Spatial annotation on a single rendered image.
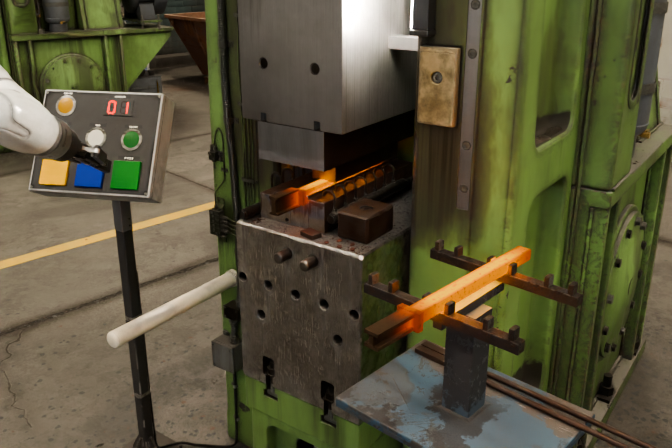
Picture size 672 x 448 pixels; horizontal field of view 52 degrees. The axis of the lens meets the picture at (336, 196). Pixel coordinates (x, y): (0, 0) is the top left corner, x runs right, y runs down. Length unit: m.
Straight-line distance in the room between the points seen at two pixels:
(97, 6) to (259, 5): 4.80
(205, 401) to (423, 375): 1.34
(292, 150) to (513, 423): 0.77
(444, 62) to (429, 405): 0.71
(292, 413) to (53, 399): 1.20
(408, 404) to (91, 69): 5.26
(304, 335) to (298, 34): 0.72
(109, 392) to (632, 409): 1.91
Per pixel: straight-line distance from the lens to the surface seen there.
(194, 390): 2.74
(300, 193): 1.63
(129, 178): 1.84
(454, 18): 1.52
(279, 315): 1.75
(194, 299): 2.00
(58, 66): 6.23
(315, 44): 1.54
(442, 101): 1.53
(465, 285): 1.24
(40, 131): 1.43
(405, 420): 1.36
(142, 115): 1.88
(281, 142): 1.65
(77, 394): 2.83
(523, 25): 1.46
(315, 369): 1.75
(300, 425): 1.89
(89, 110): 1.95
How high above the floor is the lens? 1.54
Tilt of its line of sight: 19 degrees down
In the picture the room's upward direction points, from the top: straight up
